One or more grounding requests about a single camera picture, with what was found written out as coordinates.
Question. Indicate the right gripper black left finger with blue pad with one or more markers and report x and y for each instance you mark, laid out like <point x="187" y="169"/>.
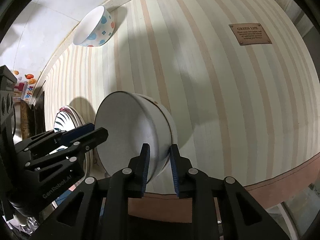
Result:
<point x="98" y="209"/>

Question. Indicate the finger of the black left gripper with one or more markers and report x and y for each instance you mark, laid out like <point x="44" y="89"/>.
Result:
<point x="65" y="136"/>
<point x="80" y="145"/>

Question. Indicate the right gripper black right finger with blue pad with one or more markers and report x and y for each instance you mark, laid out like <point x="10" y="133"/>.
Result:
<point x="221" y="208"/>

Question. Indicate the white plate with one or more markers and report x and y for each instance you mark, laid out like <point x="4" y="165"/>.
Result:
<point x="88" y="162"/>
<point x="74" y="119"/>

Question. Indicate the plain white bowl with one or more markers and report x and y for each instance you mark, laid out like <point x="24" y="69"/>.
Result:
<point x="118" y="114"/>

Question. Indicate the black gas stove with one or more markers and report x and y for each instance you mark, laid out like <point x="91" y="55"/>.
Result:
<point x="37" y="108"/>

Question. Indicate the white bowl, coloured dots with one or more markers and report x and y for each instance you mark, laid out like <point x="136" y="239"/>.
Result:
<point x="95" y="29"/>

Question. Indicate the striped beige table mat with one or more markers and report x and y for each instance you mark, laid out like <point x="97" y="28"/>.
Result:
<point x="251" y="112"/>

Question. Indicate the brown label patch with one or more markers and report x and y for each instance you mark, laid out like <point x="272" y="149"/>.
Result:
<point x="250" y="33"/>

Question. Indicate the colourful fruit wall sticker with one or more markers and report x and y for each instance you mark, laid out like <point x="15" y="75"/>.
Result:
<point x="24" y="86"/>

